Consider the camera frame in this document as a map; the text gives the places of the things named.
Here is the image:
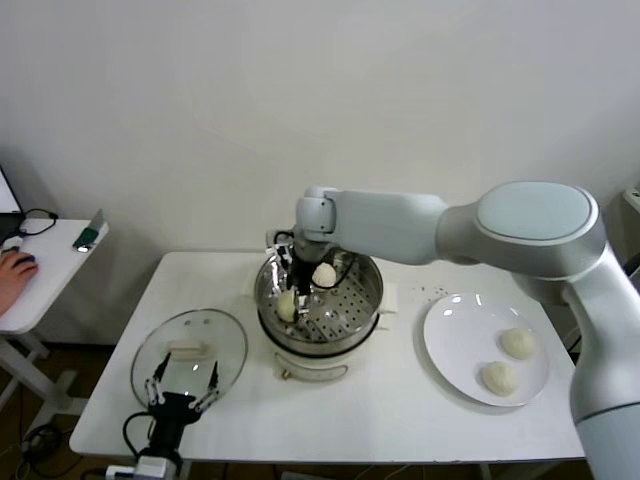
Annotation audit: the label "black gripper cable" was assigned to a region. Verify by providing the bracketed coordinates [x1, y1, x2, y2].
[269, 228, 362, 282]
[123, 410, 156, 456]

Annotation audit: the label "black floor cables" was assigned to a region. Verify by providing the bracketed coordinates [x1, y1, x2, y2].
[19, 422, 69, 454]

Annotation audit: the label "laptop screen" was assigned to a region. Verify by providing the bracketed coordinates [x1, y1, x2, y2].
[0, 162, 27, 246]

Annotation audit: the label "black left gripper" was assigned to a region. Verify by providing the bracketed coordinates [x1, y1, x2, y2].
[144, 352, 221, 449]

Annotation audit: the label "white electric cooker pot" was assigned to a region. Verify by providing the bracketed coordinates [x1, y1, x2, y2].
[242, 269, 399, 384]

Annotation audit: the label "green handled metal scraper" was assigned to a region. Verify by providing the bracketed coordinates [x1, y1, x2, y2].
[73, 209, 106, 254]

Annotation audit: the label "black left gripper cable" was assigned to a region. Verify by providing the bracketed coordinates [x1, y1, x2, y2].
[123, 410, 156, 456]

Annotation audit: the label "white side table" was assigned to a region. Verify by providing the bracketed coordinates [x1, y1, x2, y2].
[0, 218, 110, 416]

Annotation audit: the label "glass pot lid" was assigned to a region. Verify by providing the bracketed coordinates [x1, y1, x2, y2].
[130, 308, 250, 411]

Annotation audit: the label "perforated steel steamer basket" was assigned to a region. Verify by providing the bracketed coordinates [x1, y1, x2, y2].
[253, 238, 385, 346]

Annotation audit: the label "person's bare hand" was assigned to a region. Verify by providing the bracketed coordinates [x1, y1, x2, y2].
[0, 249, 40, 319]

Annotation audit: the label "white round plate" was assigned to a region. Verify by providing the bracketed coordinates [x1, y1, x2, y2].
[422, 292, 550, 407]

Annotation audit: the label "black laptop cable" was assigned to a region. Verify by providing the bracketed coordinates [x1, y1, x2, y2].
[18, 209, 60, 238]

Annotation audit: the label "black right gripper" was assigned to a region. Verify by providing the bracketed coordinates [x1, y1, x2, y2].
[291, 248, 315, 317]

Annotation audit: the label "white steamed baozi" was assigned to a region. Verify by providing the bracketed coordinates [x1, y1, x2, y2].
[499, 328, 537, 360]
[481, 361, 520, 397]
[276, 289, 300, 322]
[310, 262, 337, 290]

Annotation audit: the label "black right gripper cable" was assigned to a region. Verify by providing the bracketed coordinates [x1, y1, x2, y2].
[269, 228, 362, 282]

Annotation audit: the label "black wall cable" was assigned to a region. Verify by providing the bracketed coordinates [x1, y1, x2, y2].
[622, 247, 640, 291]

